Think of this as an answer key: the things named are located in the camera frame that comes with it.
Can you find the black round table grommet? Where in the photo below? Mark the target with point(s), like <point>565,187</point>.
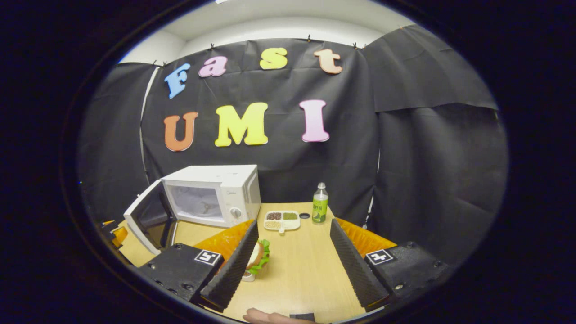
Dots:
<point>305,216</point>

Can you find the white microwave oven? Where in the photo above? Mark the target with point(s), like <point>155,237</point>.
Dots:
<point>216,177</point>

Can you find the lettuce sandwich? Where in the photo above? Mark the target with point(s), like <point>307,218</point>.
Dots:
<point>258,256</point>

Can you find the white rectangular plate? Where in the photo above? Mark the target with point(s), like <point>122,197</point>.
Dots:
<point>248,276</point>

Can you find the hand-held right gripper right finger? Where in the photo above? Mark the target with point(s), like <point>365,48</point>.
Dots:
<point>355,270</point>

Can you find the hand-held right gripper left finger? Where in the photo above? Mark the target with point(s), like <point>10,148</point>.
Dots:
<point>234,270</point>

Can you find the white divided snack tray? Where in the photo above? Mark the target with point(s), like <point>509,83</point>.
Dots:
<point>282,220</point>

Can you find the green label drink bottle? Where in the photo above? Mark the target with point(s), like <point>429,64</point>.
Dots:
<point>320,211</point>

